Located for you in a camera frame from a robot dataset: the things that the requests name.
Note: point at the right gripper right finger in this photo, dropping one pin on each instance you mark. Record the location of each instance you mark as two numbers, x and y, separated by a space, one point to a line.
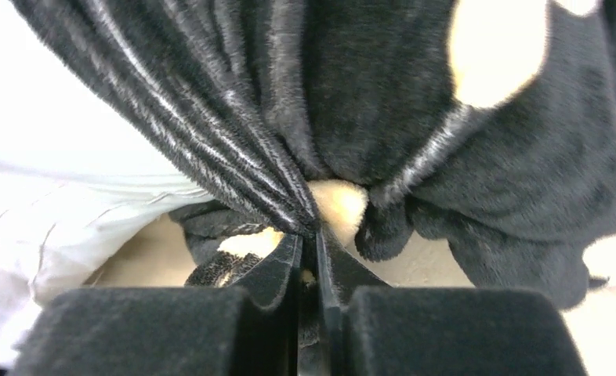
371 328

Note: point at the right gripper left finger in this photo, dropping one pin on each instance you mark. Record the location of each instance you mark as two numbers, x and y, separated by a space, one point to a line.
248 328

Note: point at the white pillow insert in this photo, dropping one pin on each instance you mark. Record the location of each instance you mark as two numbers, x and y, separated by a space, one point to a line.
76 181

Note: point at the black pillowcase with beige flowers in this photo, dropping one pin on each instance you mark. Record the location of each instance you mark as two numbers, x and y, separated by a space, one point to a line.
491 124

